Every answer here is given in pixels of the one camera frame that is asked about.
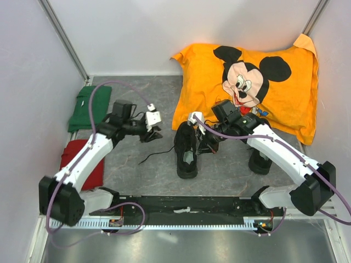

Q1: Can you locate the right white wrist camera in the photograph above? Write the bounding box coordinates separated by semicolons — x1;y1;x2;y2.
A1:
187;111;206;135

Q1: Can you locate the orange Mickey Mouse pillow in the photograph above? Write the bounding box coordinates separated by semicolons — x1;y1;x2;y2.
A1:
172;34;319;145

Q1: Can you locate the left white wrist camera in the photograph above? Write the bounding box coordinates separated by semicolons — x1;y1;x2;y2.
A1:
145;104;161;131

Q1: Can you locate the grey slotted cable duct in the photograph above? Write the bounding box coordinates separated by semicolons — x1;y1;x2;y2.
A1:
50;218;261;230

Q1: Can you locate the right aluminium frame post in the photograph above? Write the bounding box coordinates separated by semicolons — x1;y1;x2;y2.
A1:
302;0;329;36

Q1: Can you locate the black shoe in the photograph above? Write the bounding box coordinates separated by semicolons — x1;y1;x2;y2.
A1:
173;121;198;179
248;148;272;175

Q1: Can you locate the aluminium frame post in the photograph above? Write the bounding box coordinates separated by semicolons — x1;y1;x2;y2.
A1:
302;0;329;36
38;0;90;84

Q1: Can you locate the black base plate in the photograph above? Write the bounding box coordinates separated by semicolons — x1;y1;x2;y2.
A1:
89;195;284;218

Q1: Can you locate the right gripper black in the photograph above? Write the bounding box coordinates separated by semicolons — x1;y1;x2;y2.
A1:
195;122;230;155

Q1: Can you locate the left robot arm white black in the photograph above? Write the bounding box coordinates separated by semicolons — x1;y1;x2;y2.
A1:
39;100;162;226

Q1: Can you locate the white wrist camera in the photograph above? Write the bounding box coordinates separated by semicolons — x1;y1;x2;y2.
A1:
145;104;161;131
187;111;206;135

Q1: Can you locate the green folded shirt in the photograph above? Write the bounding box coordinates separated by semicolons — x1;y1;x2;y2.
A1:
68;85;112;133

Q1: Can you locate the aluminium front rail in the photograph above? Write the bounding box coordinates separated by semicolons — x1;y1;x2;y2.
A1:
38;198;339;220

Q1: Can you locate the purple cable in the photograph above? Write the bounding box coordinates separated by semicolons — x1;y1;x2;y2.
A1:
45;81;156;249
193;115;351;237

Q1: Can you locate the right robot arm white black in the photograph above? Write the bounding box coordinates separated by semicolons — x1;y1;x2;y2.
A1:
188;100;336;216

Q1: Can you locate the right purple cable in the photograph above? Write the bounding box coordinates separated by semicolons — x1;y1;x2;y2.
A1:
193;115;351;237

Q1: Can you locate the red folded shirt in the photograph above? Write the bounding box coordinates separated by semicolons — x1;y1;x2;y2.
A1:
59;139;104;191

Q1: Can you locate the left aluminium frame post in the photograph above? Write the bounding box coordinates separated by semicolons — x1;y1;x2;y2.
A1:
38;0;90;84

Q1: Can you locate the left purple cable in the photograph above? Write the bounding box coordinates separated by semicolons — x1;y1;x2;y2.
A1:
45;81;156;249

